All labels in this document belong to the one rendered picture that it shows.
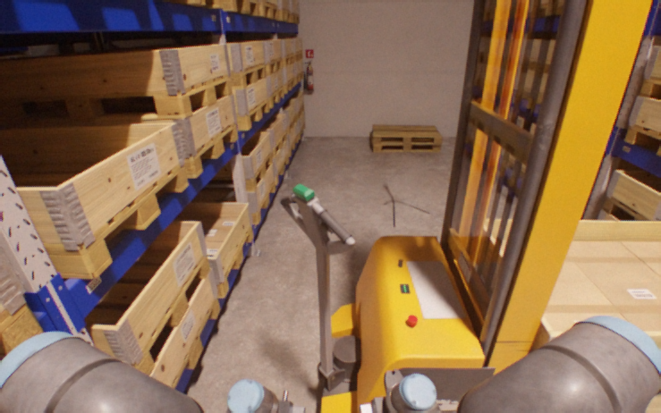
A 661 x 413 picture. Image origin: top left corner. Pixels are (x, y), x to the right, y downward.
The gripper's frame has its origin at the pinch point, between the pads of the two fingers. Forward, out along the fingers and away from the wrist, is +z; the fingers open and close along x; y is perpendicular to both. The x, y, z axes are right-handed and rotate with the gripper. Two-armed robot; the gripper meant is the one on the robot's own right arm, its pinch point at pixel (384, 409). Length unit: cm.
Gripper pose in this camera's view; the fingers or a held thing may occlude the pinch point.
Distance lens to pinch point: 131.6
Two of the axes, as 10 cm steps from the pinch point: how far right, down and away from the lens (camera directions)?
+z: -1.6, 6.3, 7.6
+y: 1.3, 7.7, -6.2
